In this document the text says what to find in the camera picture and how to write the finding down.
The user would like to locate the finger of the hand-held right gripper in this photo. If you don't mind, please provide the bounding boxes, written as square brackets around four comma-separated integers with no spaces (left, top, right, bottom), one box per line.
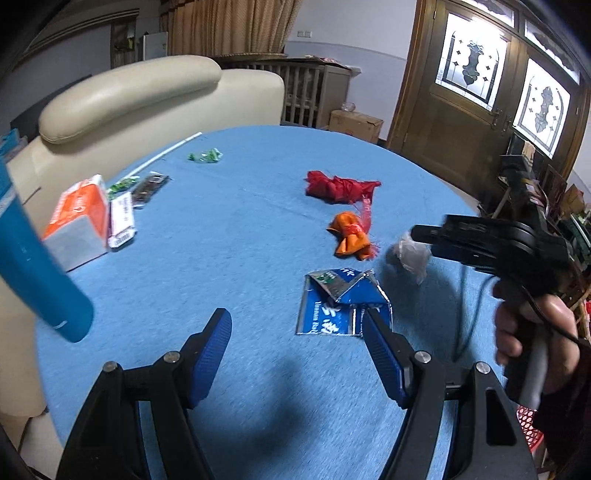
[411,224,462,261]

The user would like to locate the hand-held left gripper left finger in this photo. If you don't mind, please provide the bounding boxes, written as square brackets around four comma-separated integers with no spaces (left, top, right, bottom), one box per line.
[55,308,233,480]

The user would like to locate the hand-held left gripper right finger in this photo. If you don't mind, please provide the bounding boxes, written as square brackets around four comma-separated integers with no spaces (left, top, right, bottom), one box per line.
[361,307,539,480]

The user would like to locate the white plastic bag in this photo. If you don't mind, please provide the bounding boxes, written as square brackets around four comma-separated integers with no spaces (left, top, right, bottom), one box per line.
[385,232,432,285]

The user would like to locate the blue carton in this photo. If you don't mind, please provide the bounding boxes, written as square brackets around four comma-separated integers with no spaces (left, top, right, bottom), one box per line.
[295,268,394,337]

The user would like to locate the orange plastic bag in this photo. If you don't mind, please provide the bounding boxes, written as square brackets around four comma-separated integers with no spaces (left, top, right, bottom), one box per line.
[328,194,376,261]

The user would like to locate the red plastic bag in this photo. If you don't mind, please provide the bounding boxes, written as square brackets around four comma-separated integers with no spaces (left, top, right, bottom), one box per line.
[305,170,382,206]

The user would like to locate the red plastic basket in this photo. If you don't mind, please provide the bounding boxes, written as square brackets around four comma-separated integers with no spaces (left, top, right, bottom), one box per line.
[515,404,548,455]

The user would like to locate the person's right forearm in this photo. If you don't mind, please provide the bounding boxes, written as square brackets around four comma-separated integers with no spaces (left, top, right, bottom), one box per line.
[531,342,591,469]

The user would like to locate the person's right hand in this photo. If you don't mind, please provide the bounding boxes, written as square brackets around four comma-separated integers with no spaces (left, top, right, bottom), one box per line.
[492,281,581,394]

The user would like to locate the wooden double door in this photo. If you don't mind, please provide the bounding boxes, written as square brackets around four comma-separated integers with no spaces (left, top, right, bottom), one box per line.
[385,0,591,208]

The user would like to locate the blue tablecloth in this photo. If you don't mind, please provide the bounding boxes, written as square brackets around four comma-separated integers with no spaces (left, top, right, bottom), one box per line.
[37,126,550,480]

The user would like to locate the brown cardboard box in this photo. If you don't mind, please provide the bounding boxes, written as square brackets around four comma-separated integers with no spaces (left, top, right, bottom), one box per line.
[329,109,384,144]

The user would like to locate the white barcode packet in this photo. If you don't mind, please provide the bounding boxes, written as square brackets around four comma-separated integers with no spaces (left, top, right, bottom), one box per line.
[107,191,138,251]

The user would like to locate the dark snack packet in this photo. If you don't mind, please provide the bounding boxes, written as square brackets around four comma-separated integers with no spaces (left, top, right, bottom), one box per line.
[130,172,171,209]

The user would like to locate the wooden crib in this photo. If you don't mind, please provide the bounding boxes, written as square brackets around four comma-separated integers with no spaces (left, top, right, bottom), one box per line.
[210,52,354,132]

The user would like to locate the blue thermos bottle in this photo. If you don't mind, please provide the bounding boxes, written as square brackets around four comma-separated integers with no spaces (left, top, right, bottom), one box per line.
[0,157,95,343]

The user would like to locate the small green wrapper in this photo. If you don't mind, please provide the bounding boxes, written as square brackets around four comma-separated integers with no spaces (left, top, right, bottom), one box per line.
[107,176,139,195]

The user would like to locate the orange white tissue box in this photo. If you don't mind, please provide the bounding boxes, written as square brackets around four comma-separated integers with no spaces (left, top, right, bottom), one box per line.
[42,174,112,273]

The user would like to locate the green candy wrapper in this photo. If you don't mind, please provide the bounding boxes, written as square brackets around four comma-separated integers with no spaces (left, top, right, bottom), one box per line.
[187,148,224,164]

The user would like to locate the white thin stick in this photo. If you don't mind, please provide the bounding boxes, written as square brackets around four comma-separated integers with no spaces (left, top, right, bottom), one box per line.
[113,132,203,183]

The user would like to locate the cream leather sofa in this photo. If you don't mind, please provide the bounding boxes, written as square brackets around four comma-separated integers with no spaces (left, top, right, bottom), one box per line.
[0,54,286,467]

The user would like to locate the beige curtains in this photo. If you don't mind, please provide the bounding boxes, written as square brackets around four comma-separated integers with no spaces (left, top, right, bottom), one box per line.
[159,0,303,58]

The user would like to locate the black television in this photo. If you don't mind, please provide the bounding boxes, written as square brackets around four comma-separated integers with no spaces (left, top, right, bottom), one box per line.
[9,104,47,139]

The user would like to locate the white standing air conditioner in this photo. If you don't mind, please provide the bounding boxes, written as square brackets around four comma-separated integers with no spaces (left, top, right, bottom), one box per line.
[139,31,169,61]

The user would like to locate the glass display cabinet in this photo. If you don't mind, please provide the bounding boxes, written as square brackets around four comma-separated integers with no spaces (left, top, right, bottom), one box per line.
[111,21,141,70]

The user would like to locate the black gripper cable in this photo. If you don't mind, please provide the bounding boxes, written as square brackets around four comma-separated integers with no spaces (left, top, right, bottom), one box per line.
[455,265,591,361]

